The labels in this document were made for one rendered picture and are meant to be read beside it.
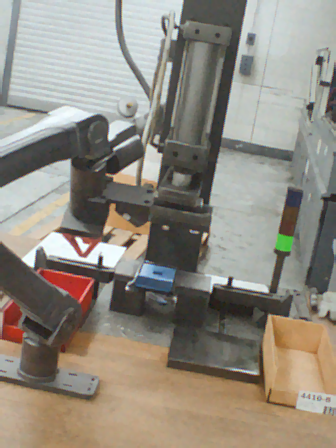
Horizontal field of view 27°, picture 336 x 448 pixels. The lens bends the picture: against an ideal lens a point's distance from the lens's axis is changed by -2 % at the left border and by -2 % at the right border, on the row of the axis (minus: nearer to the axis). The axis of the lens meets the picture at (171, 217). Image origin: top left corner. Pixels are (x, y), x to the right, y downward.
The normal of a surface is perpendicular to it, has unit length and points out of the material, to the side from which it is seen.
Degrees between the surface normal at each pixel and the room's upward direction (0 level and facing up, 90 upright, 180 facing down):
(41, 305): 85
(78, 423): 0
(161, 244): 90
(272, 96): 90
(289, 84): 90
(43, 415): 0
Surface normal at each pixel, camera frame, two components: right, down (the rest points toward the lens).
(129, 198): 0.11, -0.72
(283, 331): -0.09, 0.23
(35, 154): 0.75, 0.24
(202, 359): 0.17, -0.95
